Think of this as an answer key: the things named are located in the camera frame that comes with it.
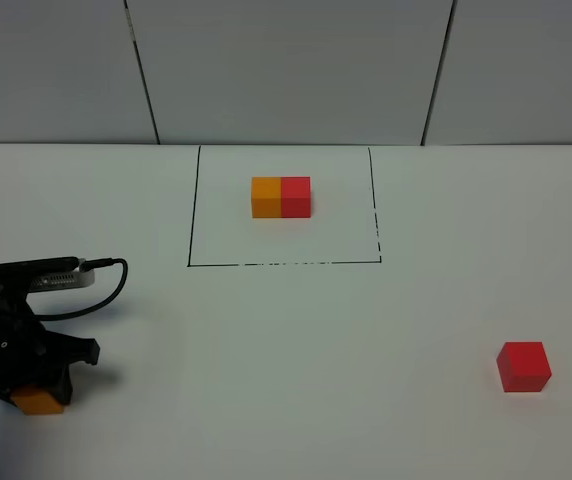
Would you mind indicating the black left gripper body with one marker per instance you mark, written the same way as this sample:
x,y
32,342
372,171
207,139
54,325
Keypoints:
x,y
28,351

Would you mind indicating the orange template cube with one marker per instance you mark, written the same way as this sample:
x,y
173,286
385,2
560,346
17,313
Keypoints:
x,y
266,197

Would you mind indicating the red template cube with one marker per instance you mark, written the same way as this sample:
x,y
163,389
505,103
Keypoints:
x,y
296,197

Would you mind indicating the loose red cube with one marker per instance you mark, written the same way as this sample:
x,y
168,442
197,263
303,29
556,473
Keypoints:
x,y
523,367

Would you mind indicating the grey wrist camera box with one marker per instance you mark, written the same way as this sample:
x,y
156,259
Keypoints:
x,y
45,275

